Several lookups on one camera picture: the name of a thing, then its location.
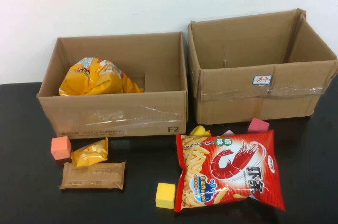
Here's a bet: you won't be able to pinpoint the yellow foam cube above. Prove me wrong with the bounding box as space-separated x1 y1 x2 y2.
155 182 176 209

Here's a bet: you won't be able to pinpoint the red prawn cracker bag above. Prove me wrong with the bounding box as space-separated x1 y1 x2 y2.
175 129 287 213

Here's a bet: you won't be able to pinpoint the yellow rubber duck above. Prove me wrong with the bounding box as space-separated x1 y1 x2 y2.
189 125 212 137

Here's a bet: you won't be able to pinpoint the brown snack bar packet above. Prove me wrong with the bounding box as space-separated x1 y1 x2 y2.
58 161 126 190

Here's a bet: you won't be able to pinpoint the cardboard box with white label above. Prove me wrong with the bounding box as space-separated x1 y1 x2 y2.
187 8 338 125

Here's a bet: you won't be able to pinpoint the large yellow chip bag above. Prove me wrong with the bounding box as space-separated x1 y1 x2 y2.
58 57 145 97

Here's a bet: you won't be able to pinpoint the orange foam cube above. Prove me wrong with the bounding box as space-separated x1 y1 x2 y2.
50 136 72 161

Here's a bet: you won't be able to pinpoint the pink foam cube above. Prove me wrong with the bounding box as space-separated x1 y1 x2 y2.
247 117 270 133

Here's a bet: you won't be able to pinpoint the cardboard box with F2 print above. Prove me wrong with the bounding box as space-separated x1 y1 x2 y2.
36 31 189 139

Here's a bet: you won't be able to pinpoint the small yellow snack packet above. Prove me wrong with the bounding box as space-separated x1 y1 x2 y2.
70 137 109 168

